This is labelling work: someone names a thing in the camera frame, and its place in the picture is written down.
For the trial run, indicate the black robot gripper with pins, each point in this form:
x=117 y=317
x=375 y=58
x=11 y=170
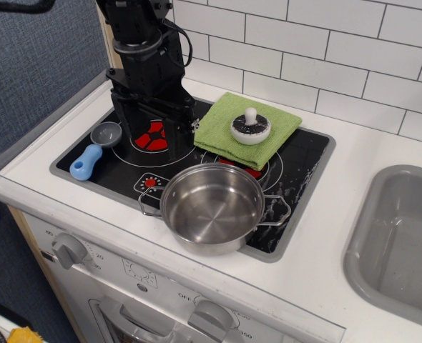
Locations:
x=150 y=81

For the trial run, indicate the stainless steel pot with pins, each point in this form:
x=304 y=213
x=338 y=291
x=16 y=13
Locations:
x=212 y=209

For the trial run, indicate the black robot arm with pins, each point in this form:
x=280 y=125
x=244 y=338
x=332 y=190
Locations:
x=140 y=16

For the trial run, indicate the black toy stovetop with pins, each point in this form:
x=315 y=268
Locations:
x=135 y=172

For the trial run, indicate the blue grey toy scoop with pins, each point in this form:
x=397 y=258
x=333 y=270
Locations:
x=104 y=136

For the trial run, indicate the green folded cloth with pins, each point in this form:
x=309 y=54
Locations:
x=213 y=133

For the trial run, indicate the white toy mushroom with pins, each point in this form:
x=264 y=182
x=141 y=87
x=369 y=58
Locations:
x=250 y=128

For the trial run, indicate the grey left oven knob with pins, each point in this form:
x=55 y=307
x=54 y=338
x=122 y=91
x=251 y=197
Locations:
x=68 y=250

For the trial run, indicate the grey oven knob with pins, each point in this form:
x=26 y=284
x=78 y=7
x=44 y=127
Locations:
x=68 y=250
x=212 y=320

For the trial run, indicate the white toy oven front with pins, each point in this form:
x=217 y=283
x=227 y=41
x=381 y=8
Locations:
x=112 y=299

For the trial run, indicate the grey right oven knob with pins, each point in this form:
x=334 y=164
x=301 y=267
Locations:
x=212 y=320

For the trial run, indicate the grey sink basin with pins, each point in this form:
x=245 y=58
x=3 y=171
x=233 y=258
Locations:
x=383 y=261

